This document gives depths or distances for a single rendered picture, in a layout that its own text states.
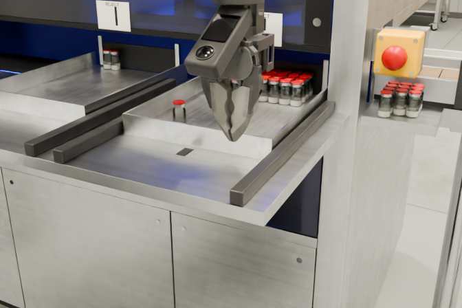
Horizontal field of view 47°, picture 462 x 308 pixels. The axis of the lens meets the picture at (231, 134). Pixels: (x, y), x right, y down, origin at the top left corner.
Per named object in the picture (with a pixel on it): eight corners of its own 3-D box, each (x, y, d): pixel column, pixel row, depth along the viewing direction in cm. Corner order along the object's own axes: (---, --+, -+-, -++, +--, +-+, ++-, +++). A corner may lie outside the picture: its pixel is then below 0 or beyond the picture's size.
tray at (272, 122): (216, 82, 116) (216, 67, 115) (333, 97, 106) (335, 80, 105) (124, 133, 88) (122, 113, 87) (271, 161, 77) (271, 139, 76)
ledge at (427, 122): (376, 104, 109) (377, 95, 108) (444, 113, 103) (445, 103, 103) (359, 125, 97) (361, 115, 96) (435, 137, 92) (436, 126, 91)
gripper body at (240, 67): (275, 73, 79) (278, -10, 75) (251, 87, 72) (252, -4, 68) (229, 67, 82) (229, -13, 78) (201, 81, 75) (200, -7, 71)
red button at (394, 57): (383, 65, 92) (386, 42, 90) (408, 67, 90) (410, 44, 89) (379, 70, 89) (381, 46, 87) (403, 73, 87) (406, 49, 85)
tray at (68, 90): (95, 65, 130) (94, 51, 129) (187, 78, 120) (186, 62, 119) (-21, 104, 102) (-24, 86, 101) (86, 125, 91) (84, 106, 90)
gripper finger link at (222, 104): (246, 130, 83) (247, 73, 79) (229, 144, 78) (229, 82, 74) (228, 128, 84) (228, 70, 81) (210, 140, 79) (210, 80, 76)
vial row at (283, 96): (218, 92, 109) (218, 70, 107) (303, 104, 102) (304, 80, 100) (214, 95, 107) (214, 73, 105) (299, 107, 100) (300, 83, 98)
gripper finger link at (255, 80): (262, 113, 75) (264, 52, 72) (258, 117, 74) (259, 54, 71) (232, 108, 77) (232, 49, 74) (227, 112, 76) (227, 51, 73)
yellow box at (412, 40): (381, 65, 98) (385, 25, 96) (421, 69, 95) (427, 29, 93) (372, 75, 92) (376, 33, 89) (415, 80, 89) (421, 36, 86)
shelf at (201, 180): (80, 71, 133) (80, 63, 133) (359, 111, 104) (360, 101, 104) (-106, 133, 93) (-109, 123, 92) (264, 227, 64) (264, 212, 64)
